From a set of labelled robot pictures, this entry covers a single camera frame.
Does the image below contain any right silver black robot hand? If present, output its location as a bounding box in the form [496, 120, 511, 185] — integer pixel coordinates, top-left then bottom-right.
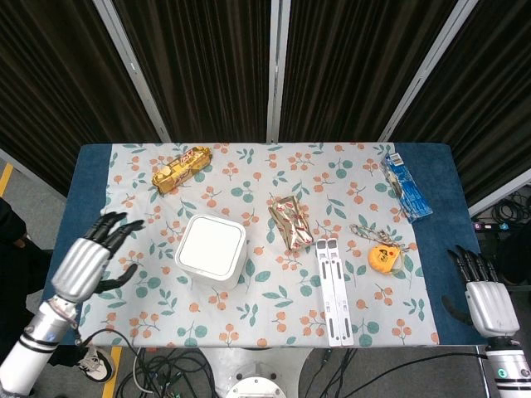
[441, 244, 521, 337]

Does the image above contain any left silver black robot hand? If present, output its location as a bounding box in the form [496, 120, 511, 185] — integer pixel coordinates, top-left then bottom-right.
[50, 211, 147, 303]

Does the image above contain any white square box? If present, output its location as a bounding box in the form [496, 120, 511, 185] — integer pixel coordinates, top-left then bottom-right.
[174, 213, 246, 279]

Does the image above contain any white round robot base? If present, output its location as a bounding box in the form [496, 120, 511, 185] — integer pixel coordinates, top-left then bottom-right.
[227, 360, 294, 398]

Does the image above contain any white plastic trash bin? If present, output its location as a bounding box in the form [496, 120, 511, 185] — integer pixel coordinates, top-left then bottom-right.
[175, 231, 249, 291]

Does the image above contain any person in black clothes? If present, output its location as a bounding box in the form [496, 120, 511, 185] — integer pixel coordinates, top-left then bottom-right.
[0, 197, 55, 328]

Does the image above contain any black power strip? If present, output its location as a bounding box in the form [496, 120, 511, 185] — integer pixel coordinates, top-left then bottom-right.
[472, 221, 514, 232]

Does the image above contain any white black sneaker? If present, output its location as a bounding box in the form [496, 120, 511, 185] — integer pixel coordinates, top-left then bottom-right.
[77, 347, 116, 385]

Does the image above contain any yellow tape measure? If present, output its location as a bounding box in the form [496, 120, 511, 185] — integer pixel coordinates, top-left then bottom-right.
[368, 244, 410, 275]

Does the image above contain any gold chocolate bar pack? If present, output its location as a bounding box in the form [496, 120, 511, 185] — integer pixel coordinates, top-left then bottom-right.
[150, 145, 214, 195]

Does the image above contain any blue plastic bag package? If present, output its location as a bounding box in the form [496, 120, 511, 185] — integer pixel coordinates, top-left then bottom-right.
[380, 151, 434, 225]

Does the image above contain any white folding laptop stand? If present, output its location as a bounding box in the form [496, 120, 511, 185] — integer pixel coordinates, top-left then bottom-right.
[314, 237, 355, 347]

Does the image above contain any floral fruit print tablecloth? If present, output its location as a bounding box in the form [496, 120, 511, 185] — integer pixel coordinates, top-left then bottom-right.
[78, 142, 441, 348]

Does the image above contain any black pleated curtain panel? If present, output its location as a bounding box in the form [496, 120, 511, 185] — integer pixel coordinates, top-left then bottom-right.
[280, 0, 462, 143]
[0, 0, 161, 198]
[389, 0, 531, 206]
[114, 0, 275, 144]

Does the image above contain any crumpled gold red-print snack wrapper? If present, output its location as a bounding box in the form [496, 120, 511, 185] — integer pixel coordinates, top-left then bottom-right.
[267, 195, 315, 251]

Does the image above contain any black cable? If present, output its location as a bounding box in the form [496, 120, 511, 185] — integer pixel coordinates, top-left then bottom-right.
[74, 323, 146, 398]
[319, 351, 487, 398]

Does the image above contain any white cable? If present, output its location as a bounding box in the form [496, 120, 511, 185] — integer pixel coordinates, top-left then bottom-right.
[133, 363, 155, 394]

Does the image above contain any white partition frame post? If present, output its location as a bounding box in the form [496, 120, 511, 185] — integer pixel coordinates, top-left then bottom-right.
[268, 0, 292, 144]
[378, 0, 483, 143]
[93, 0, 172, 144]

